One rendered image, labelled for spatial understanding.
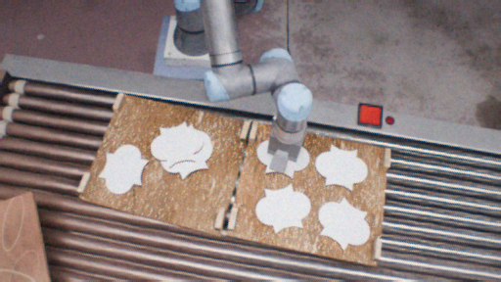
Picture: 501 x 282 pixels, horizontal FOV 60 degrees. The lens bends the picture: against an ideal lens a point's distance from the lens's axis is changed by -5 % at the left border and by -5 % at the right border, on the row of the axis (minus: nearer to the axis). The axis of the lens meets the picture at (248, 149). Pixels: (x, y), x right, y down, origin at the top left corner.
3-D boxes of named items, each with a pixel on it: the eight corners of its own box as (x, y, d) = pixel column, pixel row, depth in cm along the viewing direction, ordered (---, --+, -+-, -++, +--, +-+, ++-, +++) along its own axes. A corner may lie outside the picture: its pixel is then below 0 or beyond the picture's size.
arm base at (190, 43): (173, 23, 153) (171, 2, 144) (217, 23, 154) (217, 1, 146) (172, 57, 146) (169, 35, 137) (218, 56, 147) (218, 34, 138)
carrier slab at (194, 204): (122, 96, 139) (121, 93, 137) (251, 125, 135) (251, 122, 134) (79, 200, 124) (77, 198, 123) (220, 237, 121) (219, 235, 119)
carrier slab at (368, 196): (252, 123, 136) (252, 120, 134) (387, 151, 133) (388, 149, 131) (226, 236, 121) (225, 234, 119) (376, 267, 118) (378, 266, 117)
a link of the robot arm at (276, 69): (246, 51, 106) (259, 89, 102) (291, 43, 108) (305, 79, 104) (244, 70, 113) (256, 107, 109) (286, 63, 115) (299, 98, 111)
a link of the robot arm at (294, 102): (306, 75, 102) (319, 107, 99) (300, 100, 112) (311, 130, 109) (273, 82, 101) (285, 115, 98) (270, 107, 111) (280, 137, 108)
